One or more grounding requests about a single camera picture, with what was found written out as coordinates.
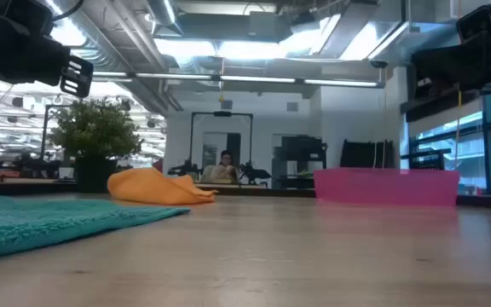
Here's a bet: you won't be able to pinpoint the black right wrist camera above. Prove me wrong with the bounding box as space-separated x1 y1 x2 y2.
456 0 491 43

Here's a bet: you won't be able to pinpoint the black folded panels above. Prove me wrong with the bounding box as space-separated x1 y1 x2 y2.
339 139 396 170

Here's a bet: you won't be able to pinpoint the person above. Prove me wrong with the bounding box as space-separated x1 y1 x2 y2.
208 149 240 184

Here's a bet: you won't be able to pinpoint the rectangular silver air duct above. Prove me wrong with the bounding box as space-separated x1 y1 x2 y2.
318 0 459 67

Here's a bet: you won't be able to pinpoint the green potted plant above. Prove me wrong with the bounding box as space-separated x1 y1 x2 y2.
49 96 143 194

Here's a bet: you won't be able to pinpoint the black window blind box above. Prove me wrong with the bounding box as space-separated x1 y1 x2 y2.
401 42 491 125

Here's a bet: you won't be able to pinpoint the orange microfiber towel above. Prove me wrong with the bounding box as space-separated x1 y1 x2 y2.
107 166 219 206

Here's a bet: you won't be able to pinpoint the pink plastic basket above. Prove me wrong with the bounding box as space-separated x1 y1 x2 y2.
313 167 460 208

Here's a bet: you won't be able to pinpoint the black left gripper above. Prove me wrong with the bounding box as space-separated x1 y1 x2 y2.
0 36 95 98

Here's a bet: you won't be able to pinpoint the black wire crate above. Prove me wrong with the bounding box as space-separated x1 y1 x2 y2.
401 148 452 171

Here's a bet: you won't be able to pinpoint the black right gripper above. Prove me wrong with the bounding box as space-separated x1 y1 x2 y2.
412 36 491 100

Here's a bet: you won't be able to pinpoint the black gantry frame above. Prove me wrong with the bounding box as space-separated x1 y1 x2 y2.
40 103 72 161
188 111 255 185

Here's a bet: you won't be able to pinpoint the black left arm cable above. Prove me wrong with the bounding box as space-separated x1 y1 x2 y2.
51 0 86 22

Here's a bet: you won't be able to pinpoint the teal microfiber towel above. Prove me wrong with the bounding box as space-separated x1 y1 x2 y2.
0 185 191 261

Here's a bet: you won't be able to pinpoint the wall poster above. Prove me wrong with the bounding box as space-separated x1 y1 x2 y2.
202 143 218 170

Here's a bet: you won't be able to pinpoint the black shelving unit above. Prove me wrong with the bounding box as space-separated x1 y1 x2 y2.
273 135 328 189

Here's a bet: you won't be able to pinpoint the grey ceiling box unit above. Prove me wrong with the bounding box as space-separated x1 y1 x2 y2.
247 10 293 43

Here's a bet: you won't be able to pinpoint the round silver air duct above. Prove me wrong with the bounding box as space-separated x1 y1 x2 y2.
145 0 183 36

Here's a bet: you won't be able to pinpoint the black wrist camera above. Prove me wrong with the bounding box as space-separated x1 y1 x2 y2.
0 0 55 39
456 0 491 43

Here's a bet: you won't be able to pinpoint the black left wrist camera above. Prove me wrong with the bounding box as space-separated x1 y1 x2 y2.
0 0 55 39

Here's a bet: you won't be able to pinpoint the black aluminium table frame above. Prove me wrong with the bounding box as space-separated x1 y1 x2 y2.
0 181 491 210

